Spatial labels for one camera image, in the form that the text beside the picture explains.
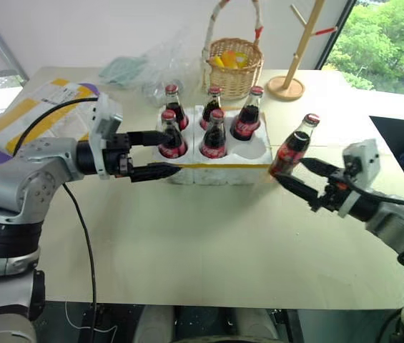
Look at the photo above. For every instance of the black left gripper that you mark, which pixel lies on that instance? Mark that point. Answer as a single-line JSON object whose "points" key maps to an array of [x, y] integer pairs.
{"points": [[117, 157]]}

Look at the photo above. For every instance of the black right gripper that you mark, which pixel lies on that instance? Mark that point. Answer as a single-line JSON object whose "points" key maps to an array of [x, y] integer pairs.
{"points": [[334, 194]]}

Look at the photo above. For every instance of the glass cola bottle red cap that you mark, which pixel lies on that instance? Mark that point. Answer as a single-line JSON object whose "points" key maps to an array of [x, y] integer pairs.
{"points": [[214, 137], [176, 107], [211, 105], [171, 143], [248, 119], [292, 146]]}

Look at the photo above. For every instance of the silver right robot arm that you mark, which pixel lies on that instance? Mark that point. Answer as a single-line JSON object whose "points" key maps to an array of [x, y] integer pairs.
{"points": [[394, 221]]}

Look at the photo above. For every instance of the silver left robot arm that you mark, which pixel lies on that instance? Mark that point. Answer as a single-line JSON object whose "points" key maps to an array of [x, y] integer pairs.
{"points": [[26, 178]]}

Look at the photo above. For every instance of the white foam bottle crate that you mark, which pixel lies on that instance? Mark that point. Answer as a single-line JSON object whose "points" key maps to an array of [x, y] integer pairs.
{"points": [[223, 171]]}

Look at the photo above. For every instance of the yellow taped white box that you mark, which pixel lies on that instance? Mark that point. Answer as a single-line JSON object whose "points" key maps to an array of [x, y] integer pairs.
{"points": [[26, 114]]}

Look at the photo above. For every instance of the light green cloth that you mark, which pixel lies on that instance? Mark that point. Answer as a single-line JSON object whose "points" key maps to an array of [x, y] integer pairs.
{"points": [[123, 69]]}

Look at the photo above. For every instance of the wooden coat rack stand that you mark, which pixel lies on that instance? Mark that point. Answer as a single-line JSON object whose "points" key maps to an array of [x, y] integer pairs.
{"points": [[287, 85]]}

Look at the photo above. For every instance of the clear plastic bag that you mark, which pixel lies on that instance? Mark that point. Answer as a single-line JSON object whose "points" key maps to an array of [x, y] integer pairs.
{"points": [[166, 60]]}

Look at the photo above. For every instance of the black storage bin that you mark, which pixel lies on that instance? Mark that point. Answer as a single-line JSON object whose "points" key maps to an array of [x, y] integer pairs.
{"points": [[394, 132]]}

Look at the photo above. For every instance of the yellow toy fruit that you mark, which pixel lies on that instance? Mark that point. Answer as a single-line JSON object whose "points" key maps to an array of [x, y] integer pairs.
{"points": [[242, 58], [216, 60]]}

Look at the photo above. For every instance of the orange toy fruit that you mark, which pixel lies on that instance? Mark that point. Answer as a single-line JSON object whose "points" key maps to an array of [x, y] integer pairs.
{"points": [[230, 59]]}

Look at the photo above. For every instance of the grey rounded robot leg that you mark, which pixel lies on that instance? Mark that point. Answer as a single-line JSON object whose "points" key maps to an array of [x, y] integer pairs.
{"points": [[253, 325], [153, 325]]}

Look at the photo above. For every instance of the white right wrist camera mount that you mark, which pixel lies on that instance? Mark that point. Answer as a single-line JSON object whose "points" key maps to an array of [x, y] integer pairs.
{"points": [[366, 157]]}

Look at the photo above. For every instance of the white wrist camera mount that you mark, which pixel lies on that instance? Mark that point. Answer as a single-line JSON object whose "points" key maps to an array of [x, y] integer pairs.
{"points": [[366, 157], [103, 110]]}

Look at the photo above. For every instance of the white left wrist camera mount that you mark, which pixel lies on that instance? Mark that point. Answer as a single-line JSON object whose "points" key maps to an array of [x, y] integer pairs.
{"points": [[103, 110]]}

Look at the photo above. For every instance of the dark window frame post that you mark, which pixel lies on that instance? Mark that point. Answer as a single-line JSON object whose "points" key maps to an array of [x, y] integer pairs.
{"points": [[335, 34]]}

